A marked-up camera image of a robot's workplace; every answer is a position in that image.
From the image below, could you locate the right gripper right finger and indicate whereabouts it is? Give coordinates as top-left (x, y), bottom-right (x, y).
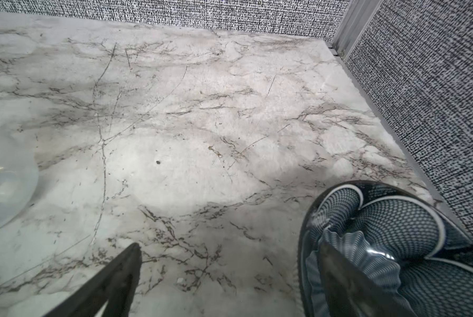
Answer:
top-left (317, 243), bottom-right (414, 316)

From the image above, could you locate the clear bottle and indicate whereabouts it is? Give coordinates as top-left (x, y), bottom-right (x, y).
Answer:
top-left (0, 128), bottom-right (39, 227)

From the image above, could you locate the patterned small bowl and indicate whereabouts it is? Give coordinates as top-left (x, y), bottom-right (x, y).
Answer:
top-left (297, 181), bottom-right (473, 316)

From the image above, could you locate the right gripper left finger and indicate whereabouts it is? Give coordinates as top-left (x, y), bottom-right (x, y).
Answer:
top-left (46, 243), bottom-right (142, 316)

